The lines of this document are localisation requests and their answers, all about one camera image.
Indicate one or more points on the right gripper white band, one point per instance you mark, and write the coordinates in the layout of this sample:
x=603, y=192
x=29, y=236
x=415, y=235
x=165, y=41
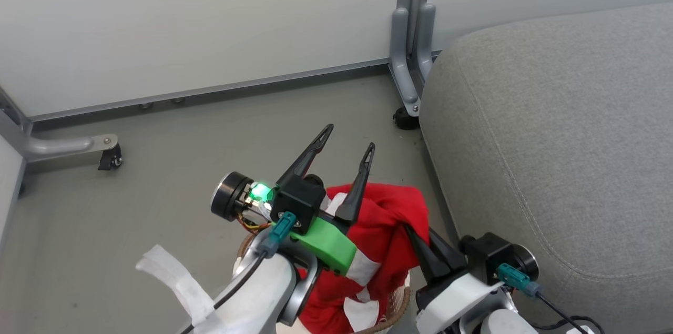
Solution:
x=452, y=297

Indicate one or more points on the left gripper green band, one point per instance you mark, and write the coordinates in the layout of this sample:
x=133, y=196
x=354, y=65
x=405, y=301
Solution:
x=328, y=244

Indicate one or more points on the red white garment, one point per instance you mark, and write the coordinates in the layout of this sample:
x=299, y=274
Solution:
x=384, y=229

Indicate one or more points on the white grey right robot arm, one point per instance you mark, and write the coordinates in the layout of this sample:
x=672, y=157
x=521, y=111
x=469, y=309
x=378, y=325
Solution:
x=507, y=323

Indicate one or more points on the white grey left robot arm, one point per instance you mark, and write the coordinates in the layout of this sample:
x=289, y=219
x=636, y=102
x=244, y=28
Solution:
x=263, y=292

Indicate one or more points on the woven laundry basket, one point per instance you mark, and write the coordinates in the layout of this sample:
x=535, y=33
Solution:
x=399, y=302

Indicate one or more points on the black caster wheel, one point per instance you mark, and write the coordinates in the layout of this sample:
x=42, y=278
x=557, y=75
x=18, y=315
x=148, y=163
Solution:
x=111, y=158
x=405, y=119

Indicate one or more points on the grey fabric sofa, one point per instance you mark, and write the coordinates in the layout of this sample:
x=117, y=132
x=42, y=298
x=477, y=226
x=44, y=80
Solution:
x=568, y=155

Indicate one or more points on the white tape strip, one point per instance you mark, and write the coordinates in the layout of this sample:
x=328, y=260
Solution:
x=179, y=281

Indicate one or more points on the grey partition foot bar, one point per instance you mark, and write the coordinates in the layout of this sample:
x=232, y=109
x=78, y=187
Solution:
x=47, y=144

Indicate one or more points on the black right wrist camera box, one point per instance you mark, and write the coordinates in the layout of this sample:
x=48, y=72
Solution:
x=489, y=257

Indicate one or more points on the grey partition bottom rail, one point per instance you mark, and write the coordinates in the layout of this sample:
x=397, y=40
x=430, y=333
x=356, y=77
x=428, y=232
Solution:
x=210, y=89

